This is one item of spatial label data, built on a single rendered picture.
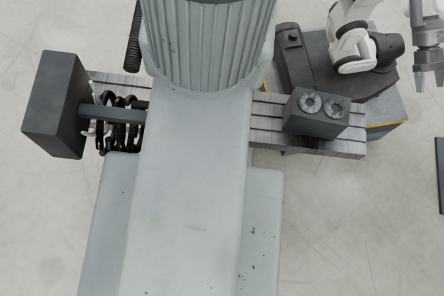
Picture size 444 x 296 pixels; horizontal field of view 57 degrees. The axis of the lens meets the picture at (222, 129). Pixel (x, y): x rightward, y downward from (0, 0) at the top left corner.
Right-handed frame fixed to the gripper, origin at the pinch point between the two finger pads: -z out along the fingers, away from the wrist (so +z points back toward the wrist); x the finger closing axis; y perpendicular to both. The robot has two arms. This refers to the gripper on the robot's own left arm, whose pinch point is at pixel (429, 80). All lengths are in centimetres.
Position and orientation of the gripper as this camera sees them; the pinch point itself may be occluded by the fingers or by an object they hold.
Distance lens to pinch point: 143.1
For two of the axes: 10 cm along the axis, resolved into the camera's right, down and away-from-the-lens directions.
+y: 5.1, 0.8, -8.6
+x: -8.5, 2.1, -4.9
